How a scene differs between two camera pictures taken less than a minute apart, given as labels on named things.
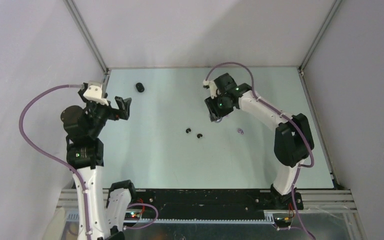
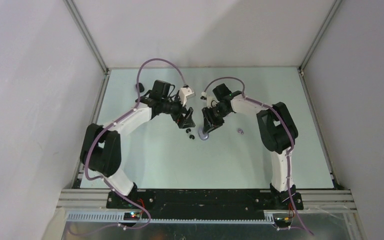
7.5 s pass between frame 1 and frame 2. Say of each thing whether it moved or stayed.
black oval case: stayed
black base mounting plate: stayed
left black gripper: moved
